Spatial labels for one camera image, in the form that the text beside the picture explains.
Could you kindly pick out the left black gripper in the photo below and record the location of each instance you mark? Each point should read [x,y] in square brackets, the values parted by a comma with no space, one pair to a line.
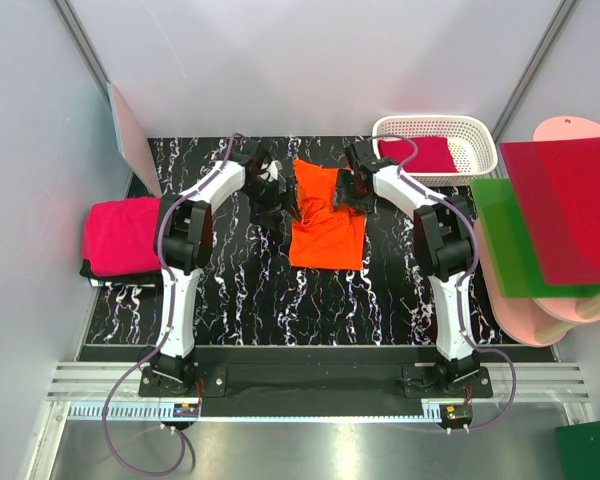
[276,202]

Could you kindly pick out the folded black t shirt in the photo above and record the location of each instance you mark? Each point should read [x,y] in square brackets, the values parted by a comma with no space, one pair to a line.
[134,279]

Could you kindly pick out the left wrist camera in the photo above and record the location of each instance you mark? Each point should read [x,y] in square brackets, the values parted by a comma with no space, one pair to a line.
[271,172]

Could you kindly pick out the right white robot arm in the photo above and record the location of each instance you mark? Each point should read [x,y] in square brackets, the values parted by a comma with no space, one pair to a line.
[444,247]

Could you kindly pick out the red plastic board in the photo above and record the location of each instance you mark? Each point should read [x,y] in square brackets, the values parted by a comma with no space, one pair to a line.
[557,187]

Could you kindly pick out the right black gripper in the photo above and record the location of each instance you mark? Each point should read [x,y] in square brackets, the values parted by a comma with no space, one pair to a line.
[343,178]

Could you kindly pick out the white plastic basket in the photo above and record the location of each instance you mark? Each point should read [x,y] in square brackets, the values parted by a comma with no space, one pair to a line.
[469,140]

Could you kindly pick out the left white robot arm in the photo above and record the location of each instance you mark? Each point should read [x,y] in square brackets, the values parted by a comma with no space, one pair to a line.
[184,244]

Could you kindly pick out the folded pink t shirt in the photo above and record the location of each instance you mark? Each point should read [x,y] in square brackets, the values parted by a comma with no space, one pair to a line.
[118,238]

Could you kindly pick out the dark red t shirt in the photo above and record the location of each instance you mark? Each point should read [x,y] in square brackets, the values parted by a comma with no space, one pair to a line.
[433,154]

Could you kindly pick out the dark green board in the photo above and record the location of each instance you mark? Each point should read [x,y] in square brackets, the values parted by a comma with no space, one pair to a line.
[579,450]

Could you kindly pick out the orange t shirt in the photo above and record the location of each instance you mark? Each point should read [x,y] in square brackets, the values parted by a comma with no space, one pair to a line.
[325,237]

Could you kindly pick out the pink wooden stand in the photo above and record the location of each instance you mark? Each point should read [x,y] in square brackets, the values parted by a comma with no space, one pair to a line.
[540,322]

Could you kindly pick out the green plastic board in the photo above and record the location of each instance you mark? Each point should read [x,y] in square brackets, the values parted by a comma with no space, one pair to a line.
[514,260]

